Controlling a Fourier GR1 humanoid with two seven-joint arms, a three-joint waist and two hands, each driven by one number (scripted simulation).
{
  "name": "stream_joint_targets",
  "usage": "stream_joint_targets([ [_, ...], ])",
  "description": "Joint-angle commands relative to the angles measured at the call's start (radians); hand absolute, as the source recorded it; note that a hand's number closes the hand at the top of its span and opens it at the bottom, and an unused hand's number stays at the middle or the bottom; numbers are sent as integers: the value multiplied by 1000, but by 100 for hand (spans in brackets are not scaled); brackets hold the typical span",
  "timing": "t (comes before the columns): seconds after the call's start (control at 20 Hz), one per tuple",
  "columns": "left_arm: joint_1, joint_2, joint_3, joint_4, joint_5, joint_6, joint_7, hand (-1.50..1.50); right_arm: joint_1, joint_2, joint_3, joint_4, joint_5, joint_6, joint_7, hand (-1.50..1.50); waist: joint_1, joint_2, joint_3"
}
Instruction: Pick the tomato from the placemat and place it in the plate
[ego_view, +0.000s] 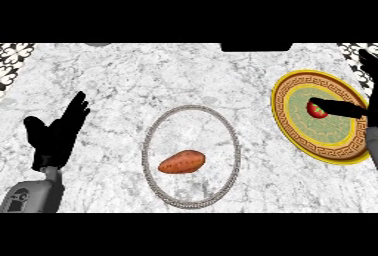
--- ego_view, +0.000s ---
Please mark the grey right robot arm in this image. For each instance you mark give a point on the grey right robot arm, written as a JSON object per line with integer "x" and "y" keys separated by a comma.
{"x": 374, "y": 146}

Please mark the black appliance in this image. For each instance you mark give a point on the black appliance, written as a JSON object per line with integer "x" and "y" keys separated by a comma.
{"x": 256, "y": 47}

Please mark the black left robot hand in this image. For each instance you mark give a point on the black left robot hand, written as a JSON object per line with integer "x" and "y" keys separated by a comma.
{"x": 53, "y": 143}

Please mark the orange sweet potato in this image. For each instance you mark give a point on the orange sweet potato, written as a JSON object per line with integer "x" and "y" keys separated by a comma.
{"x": 182, "y": 162}

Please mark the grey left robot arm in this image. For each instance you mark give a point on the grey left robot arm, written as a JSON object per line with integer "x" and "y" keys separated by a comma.
{"x": 34, "y": 195}

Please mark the round yellow patterned placemat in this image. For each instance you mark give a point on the round yellow patterned placemat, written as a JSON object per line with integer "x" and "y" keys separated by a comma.
{"x": 319, "y": 136}

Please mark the small grey object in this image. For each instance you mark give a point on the small grey object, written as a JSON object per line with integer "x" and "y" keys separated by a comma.
{"x": 96, "y": 44}

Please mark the white marble plate grey rim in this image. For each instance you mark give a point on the white marble plate grey rim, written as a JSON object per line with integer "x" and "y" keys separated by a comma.
{"x": 197, "y": 133}

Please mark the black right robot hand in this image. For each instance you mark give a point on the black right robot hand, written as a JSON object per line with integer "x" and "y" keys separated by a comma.
{"x": 344, "y": 108}

